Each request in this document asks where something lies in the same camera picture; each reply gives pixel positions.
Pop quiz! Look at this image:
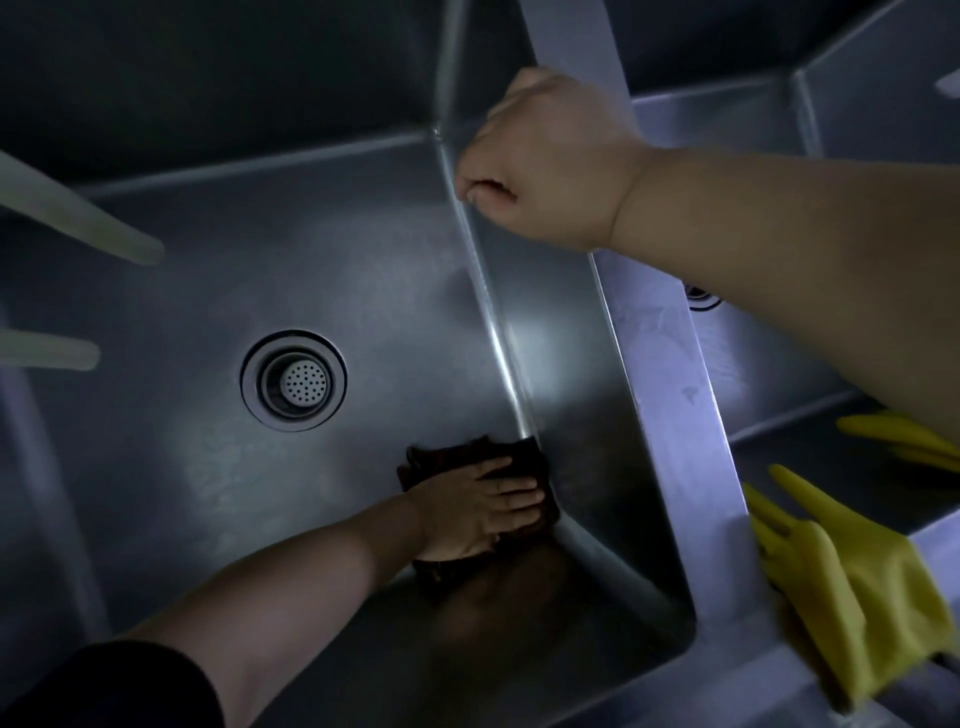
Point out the black sleeve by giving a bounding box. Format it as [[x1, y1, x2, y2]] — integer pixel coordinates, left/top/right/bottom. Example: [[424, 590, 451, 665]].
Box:
[[0, 639, 226, 728]]

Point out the person's left hand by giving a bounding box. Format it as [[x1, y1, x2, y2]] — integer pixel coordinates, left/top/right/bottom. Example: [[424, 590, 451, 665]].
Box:
[[403, 457, 547, 562]]

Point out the person's right hand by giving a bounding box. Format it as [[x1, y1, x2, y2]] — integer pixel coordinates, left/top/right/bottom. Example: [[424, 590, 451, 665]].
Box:
[[453, 67, 654, 253]]

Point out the stainless steel sink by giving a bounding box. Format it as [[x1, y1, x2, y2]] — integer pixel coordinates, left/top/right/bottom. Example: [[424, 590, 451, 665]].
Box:
[[599, 0, 960, 541], [0, 0, 699, 728]]

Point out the yellow rubber glove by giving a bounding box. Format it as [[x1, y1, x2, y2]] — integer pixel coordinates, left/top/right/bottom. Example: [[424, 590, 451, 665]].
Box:
[[836, 410, 960, 474], [742, 463, 960, 710]]

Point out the person's left forearm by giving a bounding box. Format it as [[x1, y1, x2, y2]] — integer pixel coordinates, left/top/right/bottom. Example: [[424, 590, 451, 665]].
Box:
[[119, 494, 425, 728]]

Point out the dark cleaning cloth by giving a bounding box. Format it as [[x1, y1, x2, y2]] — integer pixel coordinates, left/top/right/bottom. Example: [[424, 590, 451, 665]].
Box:
[[395, 434, 564, 586]]

